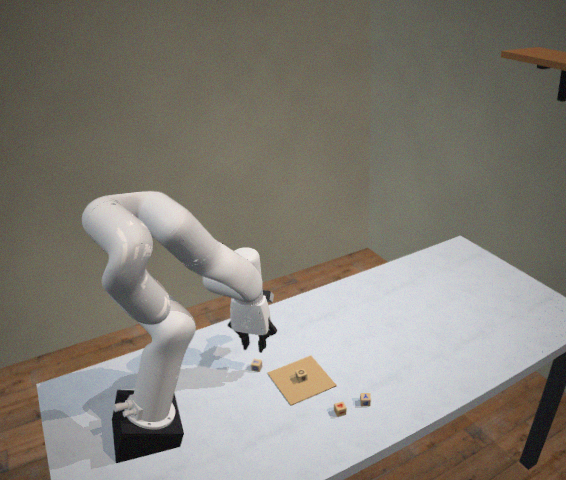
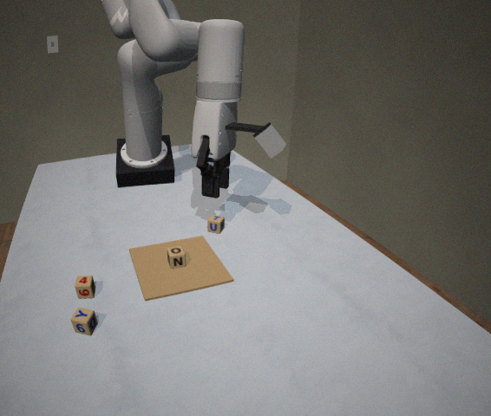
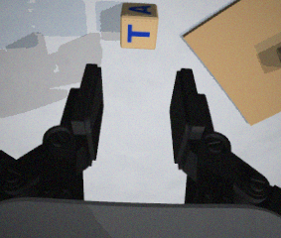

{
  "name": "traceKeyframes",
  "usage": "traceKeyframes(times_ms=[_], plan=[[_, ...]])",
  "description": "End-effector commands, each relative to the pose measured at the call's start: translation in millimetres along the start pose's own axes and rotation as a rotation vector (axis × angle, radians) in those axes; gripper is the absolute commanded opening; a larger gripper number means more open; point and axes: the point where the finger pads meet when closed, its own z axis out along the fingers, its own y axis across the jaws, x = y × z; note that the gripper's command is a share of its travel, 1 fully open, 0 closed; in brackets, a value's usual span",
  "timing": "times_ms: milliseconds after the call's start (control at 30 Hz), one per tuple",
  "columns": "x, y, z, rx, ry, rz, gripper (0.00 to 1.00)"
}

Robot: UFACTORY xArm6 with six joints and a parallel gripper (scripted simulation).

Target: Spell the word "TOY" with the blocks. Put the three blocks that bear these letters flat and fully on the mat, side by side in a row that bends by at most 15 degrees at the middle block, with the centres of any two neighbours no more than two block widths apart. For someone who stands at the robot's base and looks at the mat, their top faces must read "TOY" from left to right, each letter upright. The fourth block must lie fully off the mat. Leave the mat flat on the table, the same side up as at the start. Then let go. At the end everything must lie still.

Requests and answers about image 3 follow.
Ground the tan square mat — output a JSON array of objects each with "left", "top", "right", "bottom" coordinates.
[{"left": 183, "top": 0, "right": 281, "bottom": 126}]

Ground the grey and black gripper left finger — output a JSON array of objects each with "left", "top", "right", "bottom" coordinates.
[{"left": 0, "top": 63, "right": 103, "bottom": 201}]

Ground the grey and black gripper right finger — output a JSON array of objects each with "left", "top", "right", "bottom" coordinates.
[{"left": 170, "top": 68, "right": 281, "bottom": 215}]

